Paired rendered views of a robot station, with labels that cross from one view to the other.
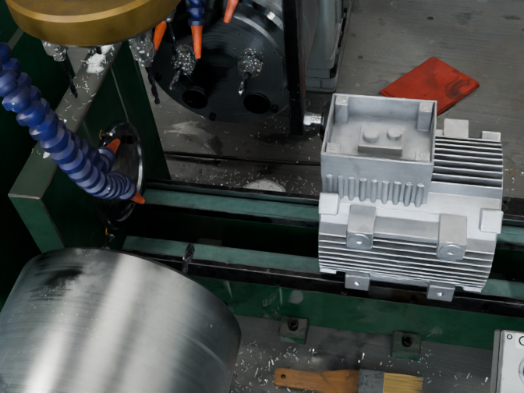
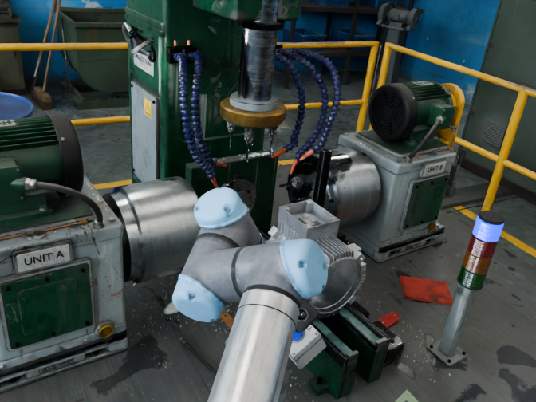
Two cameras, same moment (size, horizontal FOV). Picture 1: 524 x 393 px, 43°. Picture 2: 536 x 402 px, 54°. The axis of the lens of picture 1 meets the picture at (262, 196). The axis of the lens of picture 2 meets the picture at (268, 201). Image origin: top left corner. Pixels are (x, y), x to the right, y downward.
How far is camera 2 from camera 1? 0.88 m
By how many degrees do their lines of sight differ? 36
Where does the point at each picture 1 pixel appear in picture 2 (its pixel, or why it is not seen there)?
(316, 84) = (372, 253)
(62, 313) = (158, 183)
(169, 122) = not seen: hidden behind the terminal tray
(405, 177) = (299, 231)
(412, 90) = (415, 283)
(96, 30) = (231, 116)
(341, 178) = (281, 222)
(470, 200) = not seen: hidden behind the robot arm
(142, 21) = (246, 121)
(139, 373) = (157, 206)
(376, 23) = (437, 256)
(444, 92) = (430, 294)
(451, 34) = not seen: hidden behind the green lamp
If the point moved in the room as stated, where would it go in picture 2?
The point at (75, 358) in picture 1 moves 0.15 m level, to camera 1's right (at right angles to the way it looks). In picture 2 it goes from (147, 191) to (189, 213)
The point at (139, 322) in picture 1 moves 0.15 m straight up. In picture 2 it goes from (172, 199) to (173, 141)
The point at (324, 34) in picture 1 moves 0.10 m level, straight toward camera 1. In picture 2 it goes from (382, 225) to (362, 234)
